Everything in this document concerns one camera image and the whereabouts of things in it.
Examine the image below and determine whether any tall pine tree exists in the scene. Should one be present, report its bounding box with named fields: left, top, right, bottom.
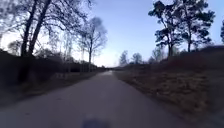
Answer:
left=148, top=0, right=184, bottom=58
left=173, top=0, right=216, bottom=54

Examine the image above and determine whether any row of distant trees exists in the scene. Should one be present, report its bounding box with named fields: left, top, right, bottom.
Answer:
left=118, top=46, right=168, bottom=66

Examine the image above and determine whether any grey paved path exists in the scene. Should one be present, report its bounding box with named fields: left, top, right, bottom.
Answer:
left=0, top=69, right=201, bottom=128

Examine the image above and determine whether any dark bushy bank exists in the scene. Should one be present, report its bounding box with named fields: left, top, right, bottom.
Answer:
left=114, top=44, right=224, bottom=73

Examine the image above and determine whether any dry grass verge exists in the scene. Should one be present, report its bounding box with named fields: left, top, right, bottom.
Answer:
left=113, top=68, right=224, bottom=128

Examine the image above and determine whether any large bare tree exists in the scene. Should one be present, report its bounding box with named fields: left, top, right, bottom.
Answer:
left=0, top=0, right=68, bottom=58
left=19, top=0, right=94, bottom=58

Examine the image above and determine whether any dark hedge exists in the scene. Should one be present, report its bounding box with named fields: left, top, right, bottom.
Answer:
left=0, top=49, right=108, bottom=84

